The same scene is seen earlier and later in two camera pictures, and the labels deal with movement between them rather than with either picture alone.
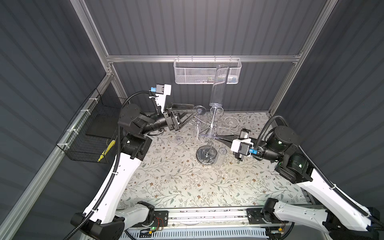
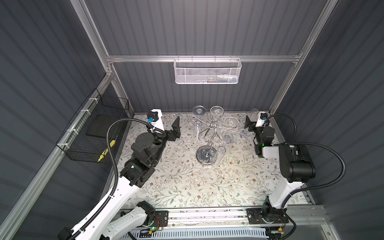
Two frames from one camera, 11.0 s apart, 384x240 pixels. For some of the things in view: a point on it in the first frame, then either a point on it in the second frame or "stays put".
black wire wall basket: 87,137 stays put
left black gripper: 172,118 → 170,135
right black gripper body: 245,133 → 258,132
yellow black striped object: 107,149 stays put
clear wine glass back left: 199,110 stays put
